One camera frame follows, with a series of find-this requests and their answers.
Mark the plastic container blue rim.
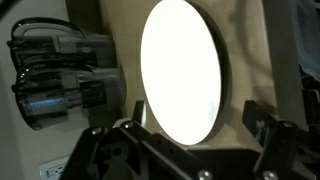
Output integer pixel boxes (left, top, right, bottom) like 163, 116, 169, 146
289, 0, 320, 81

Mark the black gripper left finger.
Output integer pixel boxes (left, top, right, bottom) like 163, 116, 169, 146
61, 100, 214, 180

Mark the white dinner plate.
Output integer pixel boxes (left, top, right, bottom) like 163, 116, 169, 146
139, 0, 224, 147

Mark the white wall outlet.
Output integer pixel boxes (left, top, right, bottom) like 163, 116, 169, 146
38, 154, 73, 180

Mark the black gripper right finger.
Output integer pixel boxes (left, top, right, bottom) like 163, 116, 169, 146
242, 100, 320, 180

